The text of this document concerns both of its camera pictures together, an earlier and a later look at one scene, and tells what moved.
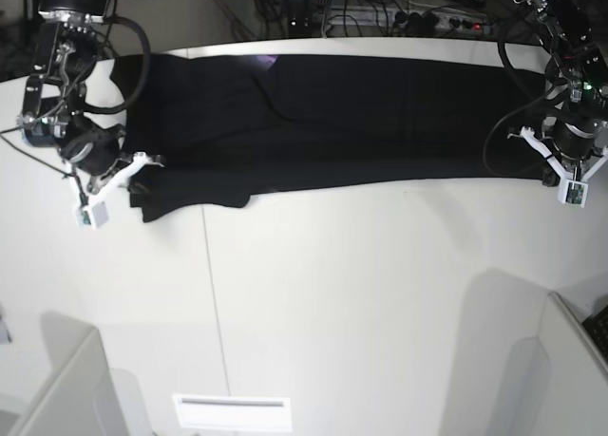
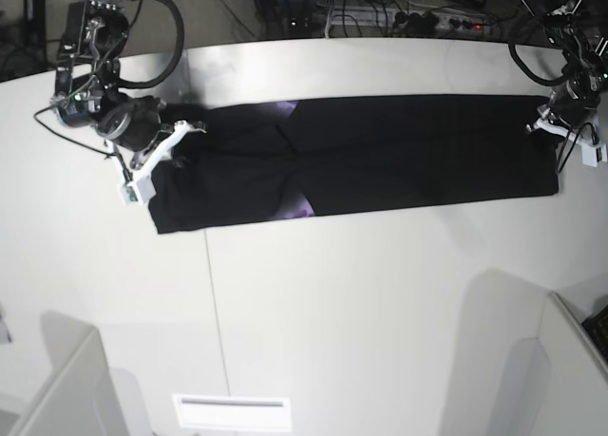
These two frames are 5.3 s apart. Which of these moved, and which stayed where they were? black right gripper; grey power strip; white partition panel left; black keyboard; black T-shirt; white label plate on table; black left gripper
Moved: black T-shirt; black left gripper; black right gripper
Stayed: white partition panel left; white label plate on table; black keyboard; grey power strip
